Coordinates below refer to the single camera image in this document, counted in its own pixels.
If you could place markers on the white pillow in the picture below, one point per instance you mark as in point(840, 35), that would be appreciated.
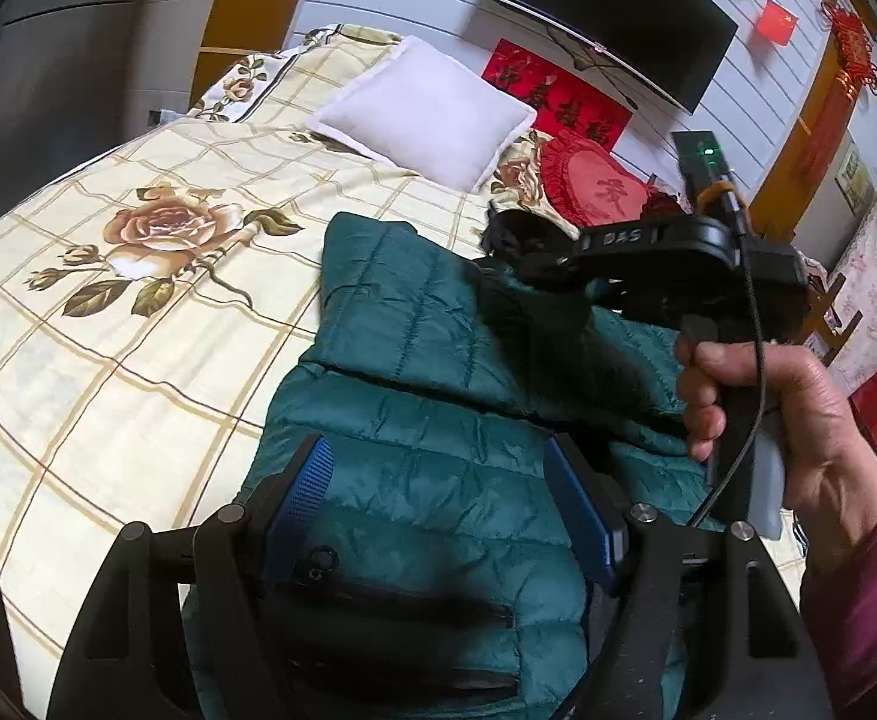
point(423, 112)

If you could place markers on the person's right forearm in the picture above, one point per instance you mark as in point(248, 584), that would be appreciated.
point(873, 615)

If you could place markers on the red hanging banner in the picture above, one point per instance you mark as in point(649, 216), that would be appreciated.
point(817, 135)

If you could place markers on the green quilted down jacket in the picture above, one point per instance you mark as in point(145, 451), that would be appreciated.
point(446, 480)

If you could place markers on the red wall poster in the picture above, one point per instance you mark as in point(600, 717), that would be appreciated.
point(528, 82)

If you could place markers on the grey wardrobe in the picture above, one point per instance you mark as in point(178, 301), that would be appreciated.
point(71, 52)

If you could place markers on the floral checked bed sheet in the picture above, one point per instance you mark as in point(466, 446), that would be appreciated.
point(108, 360)

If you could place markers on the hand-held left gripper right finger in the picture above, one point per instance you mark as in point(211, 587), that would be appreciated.
point(585, 517)

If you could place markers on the small red flag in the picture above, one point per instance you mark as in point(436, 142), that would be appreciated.
point(776, 21)

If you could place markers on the wooden shelf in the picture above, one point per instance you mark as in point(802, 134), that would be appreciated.
point(832, 315)

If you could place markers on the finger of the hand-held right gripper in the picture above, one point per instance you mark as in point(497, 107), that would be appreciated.
point(551, 266)
point(517, 229)

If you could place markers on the person's right hand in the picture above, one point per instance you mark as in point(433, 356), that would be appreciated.
point(806, 420)

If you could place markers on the yellow wall sign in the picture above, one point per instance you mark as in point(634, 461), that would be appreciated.
point(853, 172)

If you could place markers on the red knot ornament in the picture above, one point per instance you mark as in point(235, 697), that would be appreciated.
point(851, 37)

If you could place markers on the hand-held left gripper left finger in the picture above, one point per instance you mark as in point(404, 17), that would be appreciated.
point(307, 487)

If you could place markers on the red embroidered cushion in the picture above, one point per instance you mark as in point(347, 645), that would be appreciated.
point(596, 180)

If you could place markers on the black television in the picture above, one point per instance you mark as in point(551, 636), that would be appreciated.
point(618, 7)

